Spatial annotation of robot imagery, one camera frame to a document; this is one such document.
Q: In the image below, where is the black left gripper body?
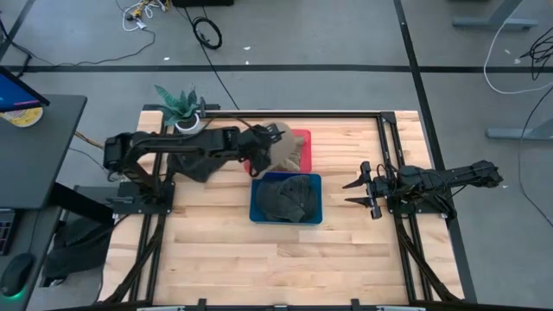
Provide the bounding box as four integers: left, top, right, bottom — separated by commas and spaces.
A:
239, 125, 271, 172

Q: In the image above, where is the black aluminium table frame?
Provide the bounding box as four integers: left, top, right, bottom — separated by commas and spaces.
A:
97, 103, 479, 311

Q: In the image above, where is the blue plastic bin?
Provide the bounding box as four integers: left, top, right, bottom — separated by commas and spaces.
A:
249, 171, 324, 225

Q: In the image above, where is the black keyboard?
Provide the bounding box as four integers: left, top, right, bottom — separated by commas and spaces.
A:
0, 208, 21, 257

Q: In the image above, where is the yellow cable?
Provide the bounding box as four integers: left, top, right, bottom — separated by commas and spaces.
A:
73, 131, 107, 151

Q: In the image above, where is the computer monitor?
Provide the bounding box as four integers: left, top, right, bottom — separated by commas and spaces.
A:
0, 65, 51, 114

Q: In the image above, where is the disinfectant wipes canister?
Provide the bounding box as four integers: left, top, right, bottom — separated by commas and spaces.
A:
0, 106, 44, 129

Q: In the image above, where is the black cable bundle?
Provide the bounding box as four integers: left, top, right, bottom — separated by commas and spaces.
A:
518, 25, 553, 81

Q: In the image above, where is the white floor cable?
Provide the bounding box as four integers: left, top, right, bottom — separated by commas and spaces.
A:
482, 0, 553, 95

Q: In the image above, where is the black box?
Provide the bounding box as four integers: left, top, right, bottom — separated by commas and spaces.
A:
171, 0, 235, 8

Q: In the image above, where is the black desk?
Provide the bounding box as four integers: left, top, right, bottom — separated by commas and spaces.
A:
0, 94, 87, 311

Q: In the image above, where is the black bag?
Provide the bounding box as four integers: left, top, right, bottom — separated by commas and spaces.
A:
41, 215, 116, 289

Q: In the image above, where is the black computer mouse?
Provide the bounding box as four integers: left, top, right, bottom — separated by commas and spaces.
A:
0, 252, 35, 299

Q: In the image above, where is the potted snake plant white pot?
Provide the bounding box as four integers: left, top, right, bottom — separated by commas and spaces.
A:
154, 85, 204, 135

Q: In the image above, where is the black coiled floor cable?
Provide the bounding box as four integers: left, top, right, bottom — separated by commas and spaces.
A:
181, 6, 241, 111

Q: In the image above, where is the pink-red plastic bin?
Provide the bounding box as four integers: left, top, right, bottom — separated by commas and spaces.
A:
243, 128, 313, 175

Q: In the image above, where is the grey table leg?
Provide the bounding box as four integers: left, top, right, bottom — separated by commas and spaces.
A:
451, 0, 539, 31
486, 118, 553, 142

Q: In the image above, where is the white power strip with cables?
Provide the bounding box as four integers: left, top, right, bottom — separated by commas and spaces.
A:
115, 0, 168, 32

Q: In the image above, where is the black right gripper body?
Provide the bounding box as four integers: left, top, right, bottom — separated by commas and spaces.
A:
361, 161, 397, 220

